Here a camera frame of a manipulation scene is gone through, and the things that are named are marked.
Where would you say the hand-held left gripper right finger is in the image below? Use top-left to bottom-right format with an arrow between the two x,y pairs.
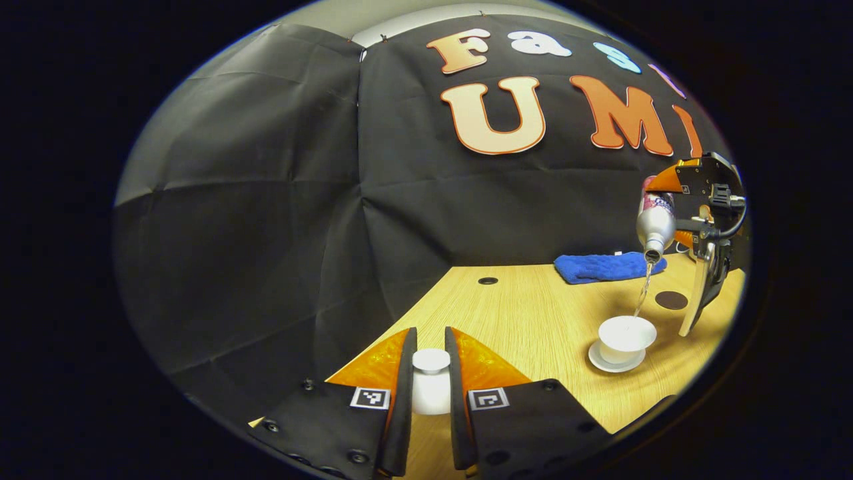
444,326 -> 610,477

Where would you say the white teacup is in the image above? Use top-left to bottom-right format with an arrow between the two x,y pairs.
598,315 -> 658,365

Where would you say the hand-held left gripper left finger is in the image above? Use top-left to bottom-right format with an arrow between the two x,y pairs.
248,327 -> 419,479

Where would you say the blue towel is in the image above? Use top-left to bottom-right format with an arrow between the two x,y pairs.
554,251 -> 668,285

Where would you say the black backdrop cloth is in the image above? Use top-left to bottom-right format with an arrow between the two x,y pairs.
113,13 -> 734,427

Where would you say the silver water bottle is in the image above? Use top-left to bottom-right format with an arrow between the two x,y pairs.
636,175 -> 677,264

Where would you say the white saucer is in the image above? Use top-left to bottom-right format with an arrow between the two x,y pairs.
588,340 -> 647,373

